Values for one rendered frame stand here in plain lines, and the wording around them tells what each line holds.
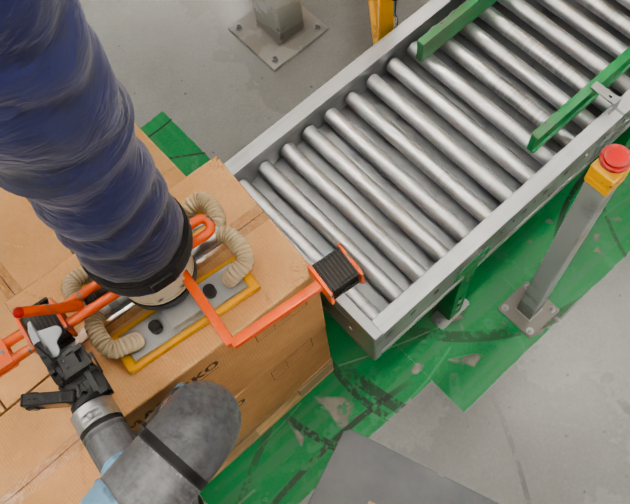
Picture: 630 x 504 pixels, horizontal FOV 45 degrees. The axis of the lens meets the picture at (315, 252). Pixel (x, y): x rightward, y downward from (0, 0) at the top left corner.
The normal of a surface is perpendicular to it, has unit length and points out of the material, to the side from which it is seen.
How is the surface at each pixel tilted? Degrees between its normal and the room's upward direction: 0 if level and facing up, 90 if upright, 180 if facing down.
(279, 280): 0
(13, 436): 0
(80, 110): 75
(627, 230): 0
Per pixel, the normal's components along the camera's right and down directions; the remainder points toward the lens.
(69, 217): -0.08, 0.80
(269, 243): -0.07, -0.40
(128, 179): 0.84, 0.30
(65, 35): 0.90, 0.10
